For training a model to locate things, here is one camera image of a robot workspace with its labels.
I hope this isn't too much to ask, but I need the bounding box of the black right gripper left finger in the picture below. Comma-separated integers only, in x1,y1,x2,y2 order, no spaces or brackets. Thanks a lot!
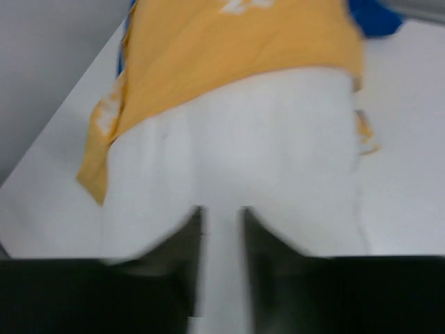
1,207,204,333

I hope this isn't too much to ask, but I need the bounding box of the white pillow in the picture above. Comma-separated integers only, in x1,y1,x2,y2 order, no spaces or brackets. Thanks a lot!
102,67,367,333

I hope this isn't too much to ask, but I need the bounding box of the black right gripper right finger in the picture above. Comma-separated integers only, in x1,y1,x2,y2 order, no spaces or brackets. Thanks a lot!
242,208,444,333

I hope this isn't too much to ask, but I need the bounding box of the yellow blue printed pillowcase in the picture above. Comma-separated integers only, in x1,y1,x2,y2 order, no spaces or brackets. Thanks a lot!
77,0,404,204

